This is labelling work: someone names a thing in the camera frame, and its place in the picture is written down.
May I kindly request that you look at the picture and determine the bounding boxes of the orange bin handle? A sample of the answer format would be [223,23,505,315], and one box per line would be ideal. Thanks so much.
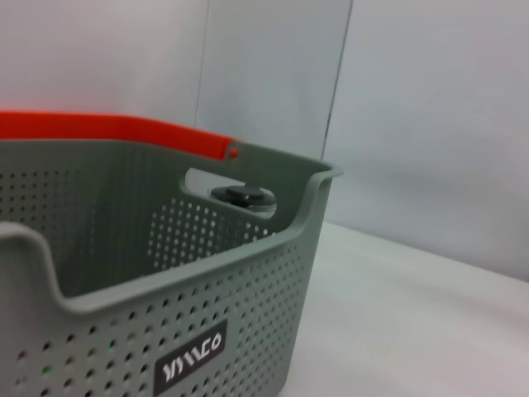
[0,108,241,161]

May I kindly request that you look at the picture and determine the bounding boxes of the glass teapot black lid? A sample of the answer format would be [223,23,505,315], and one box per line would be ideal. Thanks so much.
[209,185,277,217]

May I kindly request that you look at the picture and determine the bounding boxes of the grey-green perforated storage bin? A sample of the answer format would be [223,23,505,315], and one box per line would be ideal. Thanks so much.
[0,138,345,397]

